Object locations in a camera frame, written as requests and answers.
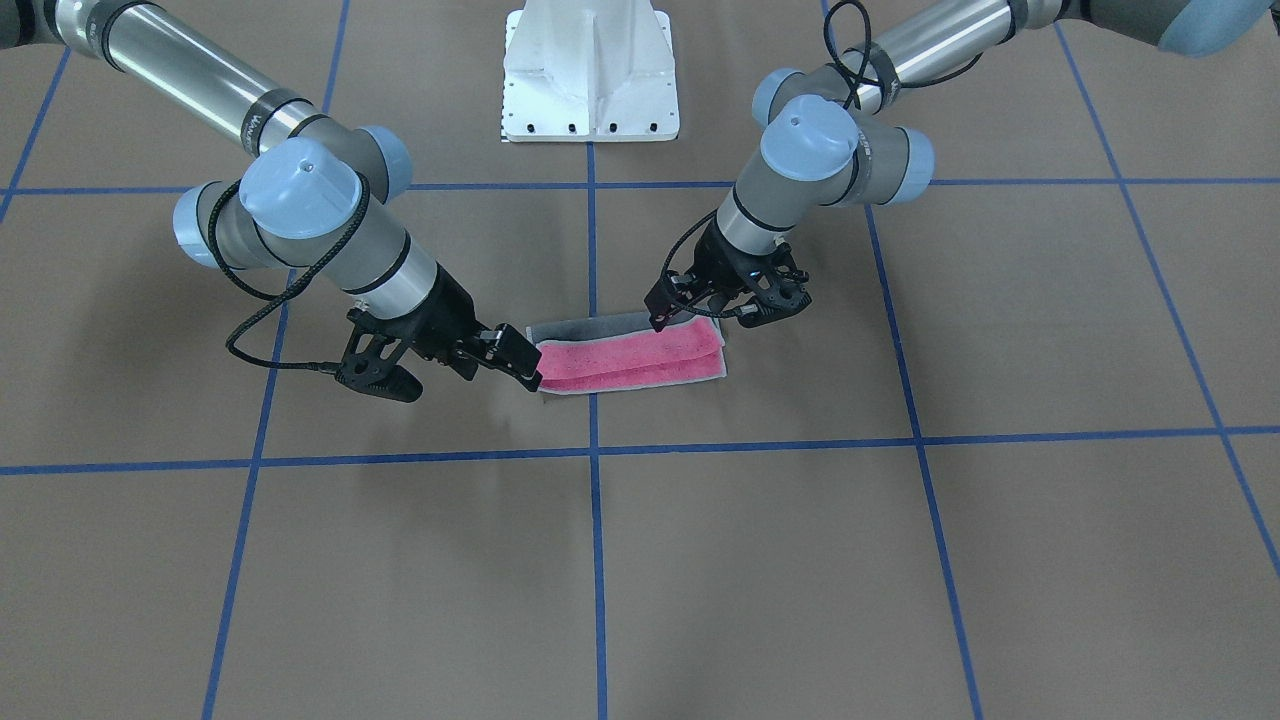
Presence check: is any pink towel with grey edge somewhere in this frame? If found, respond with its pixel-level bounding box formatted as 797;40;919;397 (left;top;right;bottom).
524;313;727;396

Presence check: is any white camera mast with base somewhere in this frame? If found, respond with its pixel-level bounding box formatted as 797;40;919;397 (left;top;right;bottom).
500;1;681;143

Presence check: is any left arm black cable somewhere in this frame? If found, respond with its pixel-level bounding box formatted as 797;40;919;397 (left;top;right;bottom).
662;0;986;301

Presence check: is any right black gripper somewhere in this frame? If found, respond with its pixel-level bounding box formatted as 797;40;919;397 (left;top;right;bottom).
396;268;543;392

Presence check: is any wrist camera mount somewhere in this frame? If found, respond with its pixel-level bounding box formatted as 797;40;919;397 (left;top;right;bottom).
334;307;422;404
733;241;812;328

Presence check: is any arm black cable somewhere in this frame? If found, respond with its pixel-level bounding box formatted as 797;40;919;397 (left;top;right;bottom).
662;0;986;301
205;170;371;375

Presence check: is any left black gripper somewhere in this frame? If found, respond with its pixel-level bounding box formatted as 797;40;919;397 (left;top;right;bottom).
644;222;778;333

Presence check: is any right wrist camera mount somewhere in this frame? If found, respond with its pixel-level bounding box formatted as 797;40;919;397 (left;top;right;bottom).
334;307;422;404

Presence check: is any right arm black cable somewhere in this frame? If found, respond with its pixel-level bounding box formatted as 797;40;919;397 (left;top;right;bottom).
205;170;371;375

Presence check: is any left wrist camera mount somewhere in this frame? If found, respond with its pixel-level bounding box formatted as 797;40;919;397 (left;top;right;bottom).
733;241;812;328

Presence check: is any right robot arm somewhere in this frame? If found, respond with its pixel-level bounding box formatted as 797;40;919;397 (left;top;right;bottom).
3;1;541;402

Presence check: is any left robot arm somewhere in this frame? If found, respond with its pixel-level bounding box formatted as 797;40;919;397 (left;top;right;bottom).
645;1;1274;332

